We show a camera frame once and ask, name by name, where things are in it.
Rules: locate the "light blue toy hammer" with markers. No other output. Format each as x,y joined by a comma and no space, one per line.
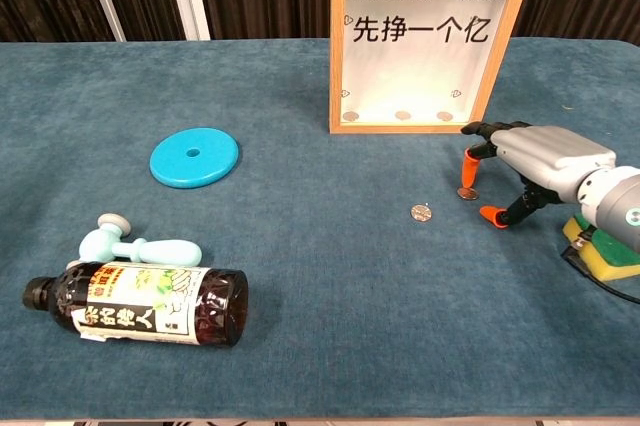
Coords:
165,252

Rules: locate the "green yellow sponge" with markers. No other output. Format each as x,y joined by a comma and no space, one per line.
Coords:
617,258

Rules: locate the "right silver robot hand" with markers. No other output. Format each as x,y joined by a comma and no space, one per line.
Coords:
545,161

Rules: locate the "silver coin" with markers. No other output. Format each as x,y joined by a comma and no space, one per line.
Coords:
469,194
421,212

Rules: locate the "wooden coin box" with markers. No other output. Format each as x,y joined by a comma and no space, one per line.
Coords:
337,46

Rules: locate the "blue disc with hole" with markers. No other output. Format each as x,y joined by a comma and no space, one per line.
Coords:
210,156

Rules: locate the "brown tea bottle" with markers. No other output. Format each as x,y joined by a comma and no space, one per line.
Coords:
150,311

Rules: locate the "teal table cloth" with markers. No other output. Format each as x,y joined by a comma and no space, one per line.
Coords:
300,271

